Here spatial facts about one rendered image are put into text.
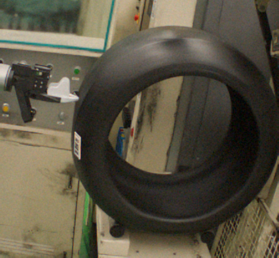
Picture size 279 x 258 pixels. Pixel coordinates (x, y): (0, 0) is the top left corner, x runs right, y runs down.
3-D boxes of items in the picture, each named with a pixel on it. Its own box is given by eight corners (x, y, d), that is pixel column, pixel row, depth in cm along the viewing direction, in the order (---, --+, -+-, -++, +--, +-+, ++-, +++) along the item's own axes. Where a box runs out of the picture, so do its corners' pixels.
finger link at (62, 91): (82, 86, 125) (49, 78, 123) (77, 107, 127) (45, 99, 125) (82, 82, 128) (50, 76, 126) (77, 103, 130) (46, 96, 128)
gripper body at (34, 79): (50, 73, 122) (10, 64, 120) (43, 104, 125) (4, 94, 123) (53, 66, 129) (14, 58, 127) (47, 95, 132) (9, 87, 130)
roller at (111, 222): (113, 173, 166) (120, 182, 168) (102, 179, 167) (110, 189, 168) (118, 224, 133) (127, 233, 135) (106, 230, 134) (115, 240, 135)
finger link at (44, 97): (61, 99, 124) (30, 92, 123) (60, 104, 125) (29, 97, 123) (61, 94, 129) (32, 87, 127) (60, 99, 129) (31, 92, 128)
